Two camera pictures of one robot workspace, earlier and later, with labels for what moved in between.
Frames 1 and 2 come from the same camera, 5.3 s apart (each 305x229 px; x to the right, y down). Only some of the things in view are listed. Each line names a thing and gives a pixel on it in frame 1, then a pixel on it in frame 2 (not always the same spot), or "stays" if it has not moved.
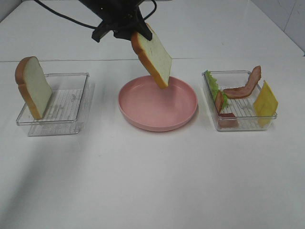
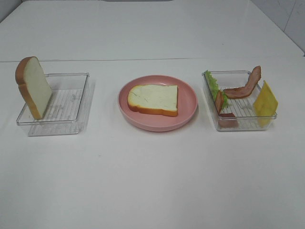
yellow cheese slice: [265, 105] stays
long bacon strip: [238, 92] stays
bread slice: [154, 56] → [157, 99]
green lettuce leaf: [213, 84] stays
